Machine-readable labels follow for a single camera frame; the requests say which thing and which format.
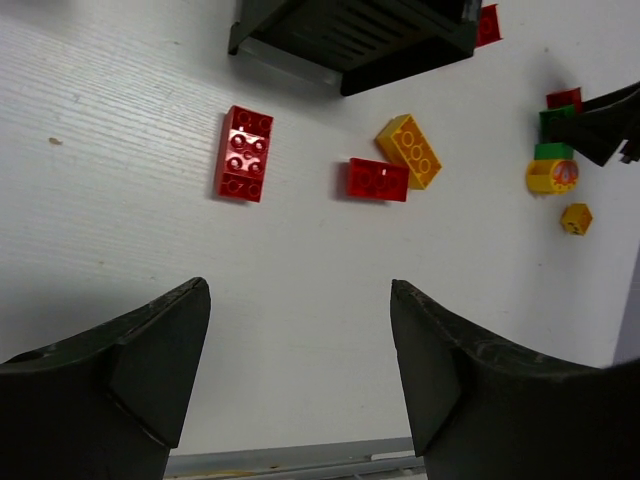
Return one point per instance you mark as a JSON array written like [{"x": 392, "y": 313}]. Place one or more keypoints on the aluminium table rail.
[{"x": 365, "y": 459}]

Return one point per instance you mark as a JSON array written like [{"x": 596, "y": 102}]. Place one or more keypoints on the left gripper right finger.
[{"x": 483, "y": 407}]

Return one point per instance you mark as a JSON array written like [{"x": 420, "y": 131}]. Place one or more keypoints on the orange rectangular brick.
[{"x": 403, "y": 143}]

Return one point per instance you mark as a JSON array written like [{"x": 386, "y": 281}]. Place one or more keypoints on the small orange brick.
[{"x": 576, "y": 219}]

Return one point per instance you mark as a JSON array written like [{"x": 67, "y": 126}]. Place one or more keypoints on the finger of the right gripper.
[{"x": 607, "y": 125}]

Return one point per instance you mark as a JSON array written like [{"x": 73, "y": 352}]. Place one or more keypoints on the red rectangular brick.
[{"x": 376, "y": 180}]

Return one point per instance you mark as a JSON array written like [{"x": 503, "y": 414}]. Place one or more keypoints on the red rounded flower brick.
[{"x": 488, "y": 31}]

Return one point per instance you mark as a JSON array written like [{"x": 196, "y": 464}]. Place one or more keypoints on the black slotted container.
[{"x": 369, "y": 43}]

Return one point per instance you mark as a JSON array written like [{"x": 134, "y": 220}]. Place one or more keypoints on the red upright brick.
[{"x": 243, "y": 154}]

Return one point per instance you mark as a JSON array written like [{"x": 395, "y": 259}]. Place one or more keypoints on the red and green brick stack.
[{"x": 560, "y": 104}]

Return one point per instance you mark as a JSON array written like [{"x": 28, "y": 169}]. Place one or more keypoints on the green brick beside orange slice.
[{"x": 553, "y": 151}]

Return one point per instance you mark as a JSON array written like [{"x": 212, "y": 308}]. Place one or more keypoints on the yellow orange-slice round brick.
[{"x": 552, "y": 176}]

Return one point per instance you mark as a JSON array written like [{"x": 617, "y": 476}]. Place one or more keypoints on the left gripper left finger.
[{"x": 110, "y": 402}]

